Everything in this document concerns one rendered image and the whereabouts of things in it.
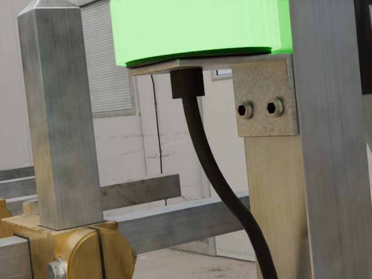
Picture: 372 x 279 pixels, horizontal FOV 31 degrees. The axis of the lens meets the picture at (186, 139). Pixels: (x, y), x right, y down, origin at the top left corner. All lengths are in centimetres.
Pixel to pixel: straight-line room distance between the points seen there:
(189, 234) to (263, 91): 33
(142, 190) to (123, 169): 454
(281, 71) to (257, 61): 1
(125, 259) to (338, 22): 26
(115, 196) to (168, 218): 26
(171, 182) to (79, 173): 39
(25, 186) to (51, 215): 56
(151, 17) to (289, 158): 8
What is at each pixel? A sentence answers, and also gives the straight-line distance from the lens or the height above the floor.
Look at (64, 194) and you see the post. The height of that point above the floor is 99.
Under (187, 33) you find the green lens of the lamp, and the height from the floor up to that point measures 107.
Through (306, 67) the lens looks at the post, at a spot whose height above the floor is 106.
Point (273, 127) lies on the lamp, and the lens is 26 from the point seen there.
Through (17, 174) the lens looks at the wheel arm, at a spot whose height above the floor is 95.
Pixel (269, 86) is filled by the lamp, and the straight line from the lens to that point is 26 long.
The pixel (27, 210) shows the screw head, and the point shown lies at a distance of 56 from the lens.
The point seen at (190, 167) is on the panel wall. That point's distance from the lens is 467.
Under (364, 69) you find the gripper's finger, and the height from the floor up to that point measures 106.
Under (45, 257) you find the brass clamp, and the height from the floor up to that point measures 95.
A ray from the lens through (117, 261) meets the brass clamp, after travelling 46.
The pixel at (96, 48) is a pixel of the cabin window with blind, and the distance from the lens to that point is 563.
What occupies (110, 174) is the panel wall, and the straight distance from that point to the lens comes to 555.
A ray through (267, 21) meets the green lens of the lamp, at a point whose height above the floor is 107.
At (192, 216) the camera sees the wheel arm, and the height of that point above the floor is 95.
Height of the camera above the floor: 105
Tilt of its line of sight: 3 degrees down
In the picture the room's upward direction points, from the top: 6 degrees counter-clockwise
